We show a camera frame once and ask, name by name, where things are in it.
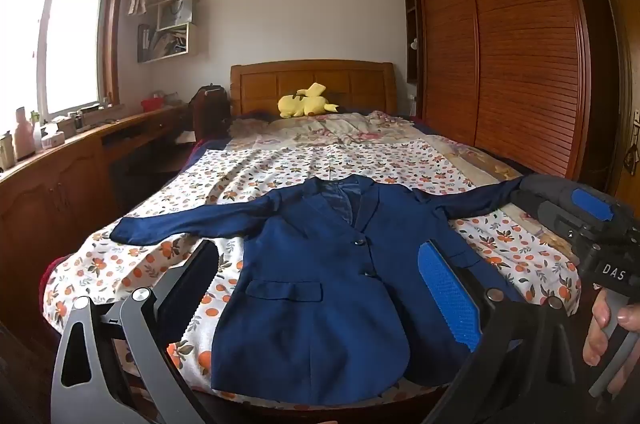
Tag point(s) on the wooden door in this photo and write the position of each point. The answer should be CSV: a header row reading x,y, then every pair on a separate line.
x,y
620,54

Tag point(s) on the pink bottle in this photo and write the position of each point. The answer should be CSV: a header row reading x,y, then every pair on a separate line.
x,y
24,136

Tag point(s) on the wood framed window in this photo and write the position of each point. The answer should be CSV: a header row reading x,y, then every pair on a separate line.
x,y
75,29

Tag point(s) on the white wall shelf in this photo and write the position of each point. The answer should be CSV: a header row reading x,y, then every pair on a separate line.
x,y
197,39

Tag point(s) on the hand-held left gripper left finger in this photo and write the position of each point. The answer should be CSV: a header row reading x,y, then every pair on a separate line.
x,y
197,279

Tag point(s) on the wooden desk cabinet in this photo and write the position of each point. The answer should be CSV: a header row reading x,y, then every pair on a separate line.
x,y
50,194

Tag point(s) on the yellow plush toy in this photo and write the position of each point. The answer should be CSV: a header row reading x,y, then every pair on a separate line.
x,y
300,104

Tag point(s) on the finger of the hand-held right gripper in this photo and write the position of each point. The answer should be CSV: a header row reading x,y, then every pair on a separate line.
x,y
592,201

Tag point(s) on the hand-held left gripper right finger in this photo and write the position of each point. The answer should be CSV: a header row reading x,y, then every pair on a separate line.
x,y
447,294

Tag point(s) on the black bag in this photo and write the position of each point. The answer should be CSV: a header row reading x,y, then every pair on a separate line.
x,y
210,114

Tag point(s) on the dark red cloth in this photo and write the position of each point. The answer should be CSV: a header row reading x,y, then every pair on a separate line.
x,y
52,279

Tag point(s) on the beige floral quilt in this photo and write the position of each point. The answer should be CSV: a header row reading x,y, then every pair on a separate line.
x,y
350,129

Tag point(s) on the wooden slatted wardrobe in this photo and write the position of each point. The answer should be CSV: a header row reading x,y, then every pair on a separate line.
x,y
525,54

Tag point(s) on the red bowl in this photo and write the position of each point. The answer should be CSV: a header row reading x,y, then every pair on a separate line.
x,y
152,105

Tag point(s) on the white paper bag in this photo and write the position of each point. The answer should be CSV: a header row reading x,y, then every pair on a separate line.
x,y
176,13

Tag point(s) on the person's right hand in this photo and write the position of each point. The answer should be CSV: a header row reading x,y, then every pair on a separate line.
x,y
597,334

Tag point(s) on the tissue box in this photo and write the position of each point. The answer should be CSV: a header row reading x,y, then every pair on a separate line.
x,y
52,139

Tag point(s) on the navy blue blazer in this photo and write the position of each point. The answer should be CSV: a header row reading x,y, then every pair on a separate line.
x,y
325,304

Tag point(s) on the wooden bed headboard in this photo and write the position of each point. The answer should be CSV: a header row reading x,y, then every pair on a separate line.
x,y
260,84

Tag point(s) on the small grey bottle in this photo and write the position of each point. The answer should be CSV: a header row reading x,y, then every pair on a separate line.
x,y
6,151

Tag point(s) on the orange fruit print bedsheet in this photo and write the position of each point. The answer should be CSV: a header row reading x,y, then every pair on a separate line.
x,y
280,174

